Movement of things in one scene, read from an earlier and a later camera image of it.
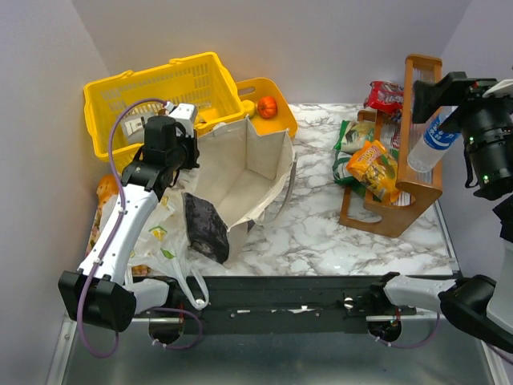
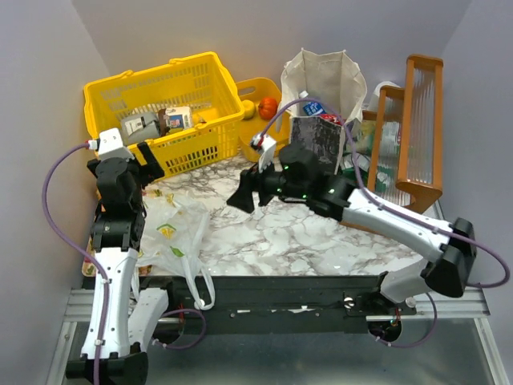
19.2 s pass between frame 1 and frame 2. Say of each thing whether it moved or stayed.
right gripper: moved
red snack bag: moved
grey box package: stayed
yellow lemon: stayed
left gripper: moved
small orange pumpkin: stayed
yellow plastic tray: stayed
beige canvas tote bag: moved
